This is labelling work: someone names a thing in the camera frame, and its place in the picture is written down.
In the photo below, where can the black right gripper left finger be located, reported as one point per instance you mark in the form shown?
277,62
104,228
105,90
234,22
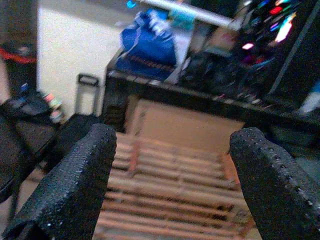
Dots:
65,187

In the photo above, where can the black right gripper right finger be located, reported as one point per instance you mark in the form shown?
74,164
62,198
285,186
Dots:
280,195

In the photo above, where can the brown cardboard strip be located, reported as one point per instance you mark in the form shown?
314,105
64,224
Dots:
170,195

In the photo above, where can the black bin red band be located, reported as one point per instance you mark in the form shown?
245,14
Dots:
18,65

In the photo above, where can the black chair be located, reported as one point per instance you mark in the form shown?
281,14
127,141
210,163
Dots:
22,135

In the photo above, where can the brown cardboard box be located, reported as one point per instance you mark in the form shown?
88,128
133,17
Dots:
185,122

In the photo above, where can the black shelf board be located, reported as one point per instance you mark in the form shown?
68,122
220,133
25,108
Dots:
190,95

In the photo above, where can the computer with coloured lights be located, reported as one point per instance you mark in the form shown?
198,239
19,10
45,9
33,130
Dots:
277,37

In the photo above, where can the blue fabric bag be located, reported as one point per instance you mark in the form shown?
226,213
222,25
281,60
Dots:
150,47

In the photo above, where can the white pole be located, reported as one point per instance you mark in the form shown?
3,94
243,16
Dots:
195,10

